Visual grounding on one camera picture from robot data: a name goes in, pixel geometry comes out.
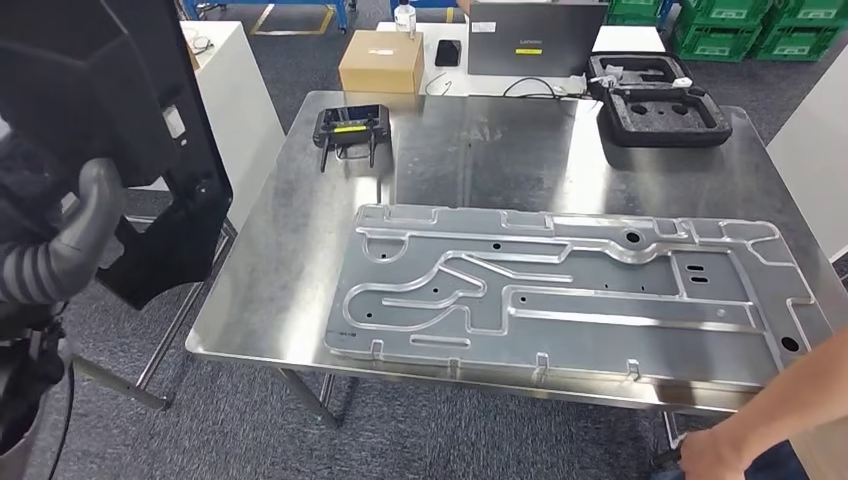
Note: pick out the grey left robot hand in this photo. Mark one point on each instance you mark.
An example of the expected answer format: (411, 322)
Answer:
(99, 212)

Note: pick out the person's hand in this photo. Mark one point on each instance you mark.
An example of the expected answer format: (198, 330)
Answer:
(715, 457)

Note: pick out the black plastic plate bracket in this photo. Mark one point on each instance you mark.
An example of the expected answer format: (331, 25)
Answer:
(79, 66)

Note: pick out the person's forearm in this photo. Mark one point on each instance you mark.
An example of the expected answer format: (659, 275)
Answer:
(795, 391)

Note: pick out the stainless steel workbench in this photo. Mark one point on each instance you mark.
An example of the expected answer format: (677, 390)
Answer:
(298, 232)

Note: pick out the person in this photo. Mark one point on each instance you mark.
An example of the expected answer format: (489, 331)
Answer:
(795, 397)

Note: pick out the white cabinet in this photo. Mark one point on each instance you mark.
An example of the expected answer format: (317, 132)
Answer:
(815, 166)
(232, 99)

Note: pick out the stamped metal panel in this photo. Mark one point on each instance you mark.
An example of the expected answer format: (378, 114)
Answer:
(596, 272)

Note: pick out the black remote controller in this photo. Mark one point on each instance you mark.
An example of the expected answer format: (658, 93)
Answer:
(351, 119)

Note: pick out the brown cardboard box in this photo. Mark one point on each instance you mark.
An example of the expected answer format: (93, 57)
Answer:
(378, 66)

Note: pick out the black foam case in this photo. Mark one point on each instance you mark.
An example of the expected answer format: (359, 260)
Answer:
(662, 132)

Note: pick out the clear plastic bottle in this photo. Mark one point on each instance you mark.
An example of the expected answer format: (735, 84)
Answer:
(405, 16)

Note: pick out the black smartphone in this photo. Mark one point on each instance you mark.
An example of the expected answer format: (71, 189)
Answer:
(448, 53)

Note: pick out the green plastic crate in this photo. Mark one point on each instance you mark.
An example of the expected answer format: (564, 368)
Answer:
(808, 10)
(715, 46)
(632, 10)
(722, 10)
(795, 46)

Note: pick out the white table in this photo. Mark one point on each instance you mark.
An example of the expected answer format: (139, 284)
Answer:
(629, 40)

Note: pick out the grey laptop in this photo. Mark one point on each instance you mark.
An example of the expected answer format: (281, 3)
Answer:
(530, 33)

